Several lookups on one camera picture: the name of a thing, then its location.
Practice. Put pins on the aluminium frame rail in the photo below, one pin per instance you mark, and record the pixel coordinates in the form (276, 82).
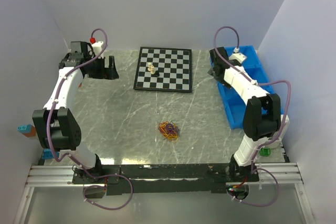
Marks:
(63, 176)

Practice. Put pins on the blue lego brick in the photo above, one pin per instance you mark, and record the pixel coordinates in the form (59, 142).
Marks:
(47, 154)

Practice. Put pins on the green small object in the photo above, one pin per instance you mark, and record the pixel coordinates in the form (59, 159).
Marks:
(265, 152)

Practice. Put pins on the blue three-compartment plastic bin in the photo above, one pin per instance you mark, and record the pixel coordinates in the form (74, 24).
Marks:
(262, 109)

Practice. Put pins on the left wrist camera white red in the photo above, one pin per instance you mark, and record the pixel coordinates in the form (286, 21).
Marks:
(97, 47)

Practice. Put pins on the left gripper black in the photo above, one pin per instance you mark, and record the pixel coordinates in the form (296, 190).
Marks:
(108, 73)

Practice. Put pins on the cream chess piece front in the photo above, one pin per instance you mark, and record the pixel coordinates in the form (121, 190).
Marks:
(152, 70)

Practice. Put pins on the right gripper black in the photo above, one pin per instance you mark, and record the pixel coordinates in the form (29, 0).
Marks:
(224, 83)

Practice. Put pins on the black white chessboard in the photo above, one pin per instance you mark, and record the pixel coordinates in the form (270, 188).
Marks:
(174, 65)

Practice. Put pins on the black chess piece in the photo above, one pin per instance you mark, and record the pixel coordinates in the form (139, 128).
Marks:
(156, 74)

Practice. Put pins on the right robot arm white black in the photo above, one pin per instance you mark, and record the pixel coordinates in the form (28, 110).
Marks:
(249, 147)

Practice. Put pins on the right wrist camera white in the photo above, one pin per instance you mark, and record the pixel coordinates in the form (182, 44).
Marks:
(237, 55)

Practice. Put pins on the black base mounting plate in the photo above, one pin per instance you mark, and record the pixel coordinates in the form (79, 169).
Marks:
(178, 178)

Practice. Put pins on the blue brown toy block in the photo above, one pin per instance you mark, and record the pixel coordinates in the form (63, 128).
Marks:
(27, 130)

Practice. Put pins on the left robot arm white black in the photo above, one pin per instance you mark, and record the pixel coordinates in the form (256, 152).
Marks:
(55, 124)

